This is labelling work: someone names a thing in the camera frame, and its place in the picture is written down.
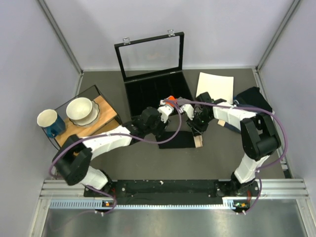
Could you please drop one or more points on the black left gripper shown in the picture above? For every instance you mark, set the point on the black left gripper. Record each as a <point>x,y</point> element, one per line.
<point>162,126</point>

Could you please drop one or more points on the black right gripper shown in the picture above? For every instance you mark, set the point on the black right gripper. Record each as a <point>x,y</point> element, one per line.
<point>197,129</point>

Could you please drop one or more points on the black underwear beige waistband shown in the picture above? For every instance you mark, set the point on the black underwear beige waistband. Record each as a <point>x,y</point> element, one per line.
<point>183,139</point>

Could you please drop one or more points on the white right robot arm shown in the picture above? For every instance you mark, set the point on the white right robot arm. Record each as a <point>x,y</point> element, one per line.
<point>258,134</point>

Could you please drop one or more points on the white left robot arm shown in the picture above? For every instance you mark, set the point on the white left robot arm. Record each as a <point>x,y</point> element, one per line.
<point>73,160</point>

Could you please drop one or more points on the navy blue underwear in pile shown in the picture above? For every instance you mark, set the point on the navy blue underwear in pile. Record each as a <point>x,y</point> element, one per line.
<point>232,128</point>

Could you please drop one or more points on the grey rolled underwear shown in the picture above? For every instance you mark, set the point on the grey rolled underwear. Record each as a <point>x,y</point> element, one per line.
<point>182,101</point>

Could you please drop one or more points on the orange rolled underwear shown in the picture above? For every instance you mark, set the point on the orange rolled underwear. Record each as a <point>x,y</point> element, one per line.
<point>171,98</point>

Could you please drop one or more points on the black underwear in pile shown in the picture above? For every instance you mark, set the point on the black underwear in pile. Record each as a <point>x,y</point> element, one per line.
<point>252,97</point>

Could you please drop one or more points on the beige cloth in pile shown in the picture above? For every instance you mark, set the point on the beige cloth in pile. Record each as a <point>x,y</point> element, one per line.
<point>221,123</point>

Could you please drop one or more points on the white square plate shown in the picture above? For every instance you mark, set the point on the white square plate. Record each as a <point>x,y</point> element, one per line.
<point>218,87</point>

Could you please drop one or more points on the black glass-lid storage box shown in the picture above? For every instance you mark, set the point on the black glass-lid storage box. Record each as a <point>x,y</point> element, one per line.
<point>152,69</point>

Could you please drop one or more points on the white scalloped saucer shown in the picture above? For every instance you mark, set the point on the white scalloped saucer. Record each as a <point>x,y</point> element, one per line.
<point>91,119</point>

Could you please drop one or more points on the wooden black-framed shelf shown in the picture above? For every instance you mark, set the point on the wooden black-framed shelf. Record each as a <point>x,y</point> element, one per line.
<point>106,120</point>

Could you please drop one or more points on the white ceramic bowl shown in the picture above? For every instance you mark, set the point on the white ceramic bowl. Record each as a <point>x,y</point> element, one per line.
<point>79,108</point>

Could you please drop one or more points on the blue mug white inside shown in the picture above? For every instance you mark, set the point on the blue mug white inside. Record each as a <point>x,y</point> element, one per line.
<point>51,123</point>

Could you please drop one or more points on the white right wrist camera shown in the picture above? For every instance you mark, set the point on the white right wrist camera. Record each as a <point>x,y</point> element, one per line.
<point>188,110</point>

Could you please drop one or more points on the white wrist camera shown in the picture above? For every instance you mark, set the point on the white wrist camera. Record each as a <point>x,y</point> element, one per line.
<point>165,109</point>
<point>188,110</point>

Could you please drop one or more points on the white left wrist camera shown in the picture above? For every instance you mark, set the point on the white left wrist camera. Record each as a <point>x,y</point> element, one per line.
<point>165,109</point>

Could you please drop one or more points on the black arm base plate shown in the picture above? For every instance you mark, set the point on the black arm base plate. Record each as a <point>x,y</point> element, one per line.
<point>170,191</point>

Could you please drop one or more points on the grey slotted cable duct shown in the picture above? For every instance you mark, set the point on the grey slotted cable duct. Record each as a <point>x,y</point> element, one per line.
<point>106,203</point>

